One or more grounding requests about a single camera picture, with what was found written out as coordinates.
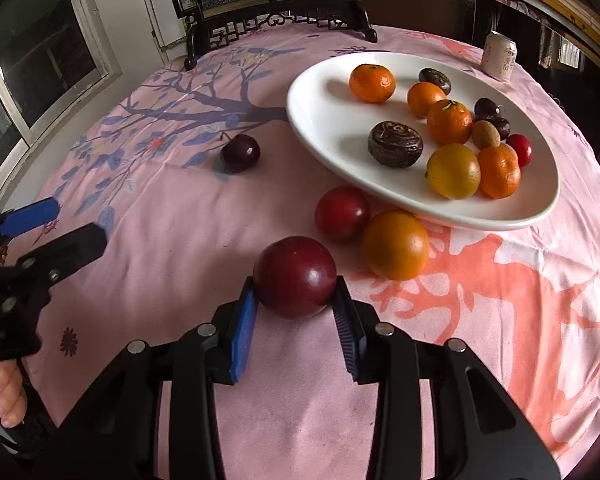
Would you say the brown longan fruit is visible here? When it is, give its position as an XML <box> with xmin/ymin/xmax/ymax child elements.
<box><xmin>471</xmin><ymin>120</ymin><xmax>501</xmax><ymax>151</ymax></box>

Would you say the orange tangerine under gripper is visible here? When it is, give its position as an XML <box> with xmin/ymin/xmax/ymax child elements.
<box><xmin>406</xmin><ymin>81</ymin><xmax>446</xmax><ymax>118</ymax></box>

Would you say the yellow orange on plate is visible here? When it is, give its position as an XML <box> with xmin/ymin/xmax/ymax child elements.
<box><xmin>426</xmin><ymin>143</ymin><xmax>481</xmax><ymax>200</ymax></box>

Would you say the white beverage can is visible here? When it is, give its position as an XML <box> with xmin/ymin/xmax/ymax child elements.
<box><xmin>480</xmin><ymin>30</ymin><xmax>518</xmax><ymax>81</ymax></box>

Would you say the person's left hand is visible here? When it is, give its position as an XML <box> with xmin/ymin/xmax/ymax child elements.
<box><xmin>0</xmin><ymin>360</ymin><xmax>27</xmax><ymax>429</ymax></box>

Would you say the red tomato on cloth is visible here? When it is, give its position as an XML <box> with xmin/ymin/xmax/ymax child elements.
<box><xmin>314</xmin><ymin>186</ymin><xmax>372</xmax><ymax>244</ymax></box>

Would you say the white framed window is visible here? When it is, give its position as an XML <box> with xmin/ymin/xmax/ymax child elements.
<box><xmin>0</xmin><ymin>0</ymin><xmax>120</xmax><ymax>200</ymax></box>

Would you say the large dark red plum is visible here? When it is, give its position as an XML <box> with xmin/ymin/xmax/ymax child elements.
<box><xmin>253</xmin><ymin>236</ymin><xmax>337</xmax><ymax>320</ymax></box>

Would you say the small red cherry tomato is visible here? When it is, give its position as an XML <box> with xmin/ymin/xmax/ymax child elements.
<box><xmin>506</xmin><ymin>133</ymin><xmax>533</xmax><ymax>168</ymax></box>

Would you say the tangerine with green stem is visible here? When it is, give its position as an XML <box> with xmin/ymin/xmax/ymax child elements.
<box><xmin>426</xmin><ymin>100</ymin><xmax>472</xmax><ymax>145</ymax></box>

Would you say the tangerine at plate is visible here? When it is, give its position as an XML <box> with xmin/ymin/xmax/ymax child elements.
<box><xmin>478</xmin><ymin>144</ymin><xmax>521</xmax><ymax>200</ymax></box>
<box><xmin>349</xmin><ymin>64</ymin><xmax>396</xmax><ymax>104</ymax></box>

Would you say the tangerine at plate front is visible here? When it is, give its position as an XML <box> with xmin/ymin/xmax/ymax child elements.
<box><xmin>478</xmin><ymin>144</ymin><xmax>521</xmax><ymax>200</ymax></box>

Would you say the dark cherry with stem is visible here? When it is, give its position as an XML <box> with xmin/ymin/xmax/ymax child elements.
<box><xmin>489</xmin><ymin>117</ymin><xmax>512</xmax><ymax>140</ymax></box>

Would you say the white oval plate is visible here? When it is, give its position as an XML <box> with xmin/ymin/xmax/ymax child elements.
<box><xmin>286</xmin><ymin>51</ymin><xmax>560</xmax><ymax>231</ymax></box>

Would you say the tangerine at plate back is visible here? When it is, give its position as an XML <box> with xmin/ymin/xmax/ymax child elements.
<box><xmin>349</xmin><ymin>64</ymin><xmax>396</xmax><ymax>104</ymax></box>

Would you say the orange fruit on cloth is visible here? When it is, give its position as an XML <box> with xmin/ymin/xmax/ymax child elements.
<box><xmin>361</xmin><ymin>209</ymin><xmax>429</xmax><ymax>281</ymax></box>

